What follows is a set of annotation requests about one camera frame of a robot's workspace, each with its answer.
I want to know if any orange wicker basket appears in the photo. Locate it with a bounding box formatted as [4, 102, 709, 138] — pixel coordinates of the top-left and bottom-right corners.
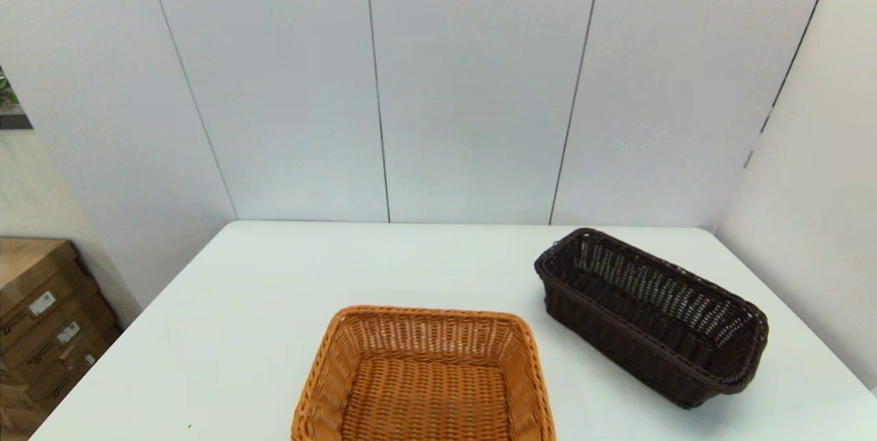
[291, 305, 556, 441]

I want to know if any dark brown wicker basket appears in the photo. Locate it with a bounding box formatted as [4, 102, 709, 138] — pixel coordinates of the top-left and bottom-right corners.
[534, 227, 769, 409]

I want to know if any brown cardboard box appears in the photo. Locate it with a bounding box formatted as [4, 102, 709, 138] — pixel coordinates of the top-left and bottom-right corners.
[0, 331, 125, 441]
[0, 237, 103, 339]
[0, 294, 123, 387]

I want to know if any green plant on dark ledge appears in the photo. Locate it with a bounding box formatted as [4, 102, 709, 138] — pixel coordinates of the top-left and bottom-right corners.
[0, 66, 34, 131]

